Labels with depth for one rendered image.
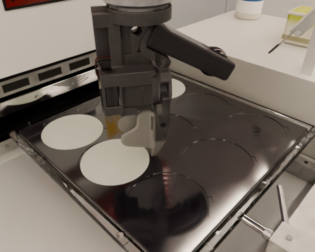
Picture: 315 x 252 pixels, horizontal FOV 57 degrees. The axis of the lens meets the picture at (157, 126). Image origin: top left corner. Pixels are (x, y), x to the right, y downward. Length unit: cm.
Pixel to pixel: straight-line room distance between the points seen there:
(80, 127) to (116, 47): 22
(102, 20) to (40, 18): 24
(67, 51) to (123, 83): 27
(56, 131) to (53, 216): 14
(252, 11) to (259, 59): 29
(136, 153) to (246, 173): 16
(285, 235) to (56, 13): 48
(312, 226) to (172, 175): 18
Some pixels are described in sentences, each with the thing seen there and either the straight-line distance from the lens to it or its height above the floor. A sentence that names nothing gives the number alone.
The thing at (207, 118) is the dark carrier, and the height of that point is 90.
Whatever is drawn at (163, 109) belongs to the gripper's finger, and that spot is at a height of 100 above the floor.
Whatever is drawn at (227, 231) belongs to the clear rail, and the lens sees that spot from 36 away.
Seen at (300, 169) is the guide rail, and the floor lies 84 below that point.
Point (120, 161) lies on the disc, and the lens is 43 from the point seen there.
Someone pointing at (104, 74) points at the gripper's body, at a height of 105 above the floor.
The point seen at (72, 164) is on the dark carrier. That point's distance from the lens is 44.
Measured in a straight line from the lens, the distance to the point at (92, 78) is 61.
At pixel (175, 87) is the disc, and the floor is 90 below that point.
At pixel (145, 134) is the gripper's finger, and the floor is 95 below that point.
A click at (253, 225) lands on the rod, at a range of 37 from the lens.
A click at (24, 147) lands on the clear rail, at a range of 49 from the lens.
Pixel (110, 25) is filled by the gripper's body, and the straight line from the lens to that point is 32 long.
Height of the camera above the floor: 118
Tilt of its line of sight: 35 degrees down
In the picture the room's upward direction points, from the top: straight up
